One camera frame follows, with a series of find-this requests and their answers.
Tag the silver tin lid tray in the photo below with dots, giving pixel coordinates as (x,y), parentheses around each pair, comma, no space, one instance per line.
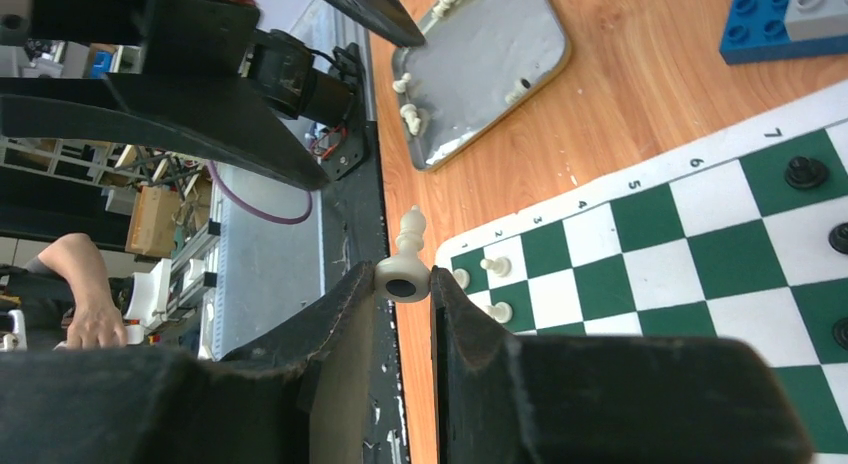
(452,89)

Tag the grey and blue brick stack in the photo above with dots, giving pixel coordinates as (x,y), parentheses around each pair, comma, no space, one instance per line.
(769,30)

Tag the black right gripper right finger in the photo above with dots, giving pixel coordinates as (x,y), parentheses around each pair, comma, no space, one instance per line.
(508,398)

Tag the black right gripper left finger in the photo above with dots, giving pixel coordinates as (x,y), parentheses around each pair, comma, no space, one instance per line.
(297,394)

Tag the white rook in tray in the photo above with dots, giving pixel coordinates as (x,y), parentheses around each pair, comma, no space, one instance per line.
(520,88)

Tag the white bishop piece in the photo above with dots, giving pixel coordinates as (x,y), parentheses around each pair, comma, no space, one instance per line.
(403,277)

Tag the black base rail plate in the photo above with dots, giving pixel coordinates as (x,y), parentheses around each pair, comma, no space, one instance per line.
(354,230)

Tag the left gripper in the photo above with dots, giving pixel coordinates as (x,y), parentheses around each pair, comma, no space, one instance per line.
(218,119)

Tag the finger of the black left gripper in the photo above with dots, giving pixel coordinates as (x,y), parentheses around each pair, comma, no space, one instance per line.
(387,18)

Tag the person hand in background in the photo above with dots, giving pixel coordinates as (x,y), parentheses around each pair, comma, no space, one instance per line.
(97,322)

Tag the green white chess board mat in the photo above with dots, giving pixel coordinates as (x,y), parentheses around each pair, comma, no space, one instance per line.
(741,234)

